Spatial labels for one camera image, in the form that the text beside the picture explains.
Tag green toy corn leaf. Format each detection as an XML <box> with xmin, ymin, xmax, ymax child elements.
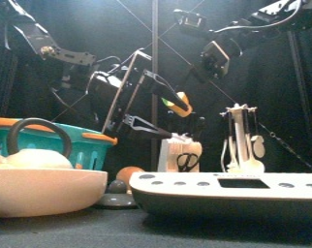
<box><xmin>160</xmin><ymin>97</ymin><xmax>176</xmax><ymax>108</ymax></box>

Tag white knife block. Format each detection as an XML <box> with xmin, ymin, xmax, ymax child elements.
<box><xmin>156</xmin><ymin>132</ymin><xmax>204</xmax><ymax>173</ymax></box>

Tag teal basket with orange rim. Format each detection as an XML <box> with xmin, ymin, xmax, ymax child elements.
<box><xmin>0</xmin><ymin>117</ymin><xmax>118</xmax><ymax>171</ymax></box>

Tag orange toy egg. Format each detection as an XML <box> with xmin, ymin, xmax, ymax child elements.
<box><xmin>114</xmin><ymin>166</ymin><xmax>145</xmax><ymax>185</ymax></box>

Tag white utensil stand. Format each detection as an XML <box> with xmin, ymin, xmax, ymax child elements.
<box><xmin>217</xmin><ymin>103</ymin><xmax>265</xmax><ymax>173</ymax></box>

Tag white toy spatula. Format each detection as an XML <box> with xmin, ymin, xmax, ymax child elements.
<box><xmin>249</xmin><ymin>134</ymin><xmax>267</xmax><ymax>160</ymax></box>

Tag white toy spoon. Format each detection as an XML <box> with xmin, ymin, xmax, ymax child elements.
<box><xmin>240</xmin><ymin>129</ymin><xmax>265</xmax><ymax>174</ymax></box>

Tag white toy kitchen scale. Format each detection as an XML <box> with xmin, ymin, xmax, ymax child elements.
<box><xmin>128</xmin><ymin>170</ymin><xmax>312</xmax><ymax>225</ymax></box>

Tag white bowl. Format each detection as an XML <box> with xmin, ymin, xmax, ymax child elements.
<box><xmin>0</xmin><ymin>168</ymin><xmax>109</xmax><ymax>218</ymax></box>

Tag black handled knife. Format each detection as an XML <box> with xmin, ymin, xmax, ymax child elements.
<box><xmin>195</xmin><ymin>115</ymin><xmax>207</xmax><ymax>140</ymax></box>
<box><xmin>185</xmin><ymin>112</ymin><xmax>197</xmax><ymax>137</ymax></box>

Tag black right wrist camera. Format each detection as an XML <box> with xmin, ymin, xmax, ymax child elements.
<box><xmin>173</xmin><ymin>8</ymin><xmax>209</xmax><ymax>35</ymax></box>

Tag thin diagonal frame wire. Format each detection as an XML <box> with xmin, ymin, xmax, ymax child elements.
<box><xmin>114</xmin><ymin>0</ymin><xmax>312</xmax><ymax>174</ymax></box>
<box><xmin>53</xmin><ymin>0</ymin><xmax>207</xmax><ymax>122</ymax></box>

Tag black handled scissors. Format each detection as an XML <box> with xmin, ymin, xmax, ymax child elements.
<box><xmin>174</xmin><ymin>151</ymin><xmax>201</xmax><ymax>173</ymax></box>

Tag grey vertical frame pole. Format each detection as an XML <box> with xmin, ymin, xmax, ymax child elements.
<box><xmin>149</xmin><ymin>0</ymin><xmax>160</xmax><ymax>172</ymax></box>

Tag white kettle with grey handle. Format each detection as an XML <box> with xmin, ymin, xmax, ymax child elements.
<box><xmin>0</xmin><ymin>117</ymin><xmax>74</xmax><ymax>171</ymax></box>

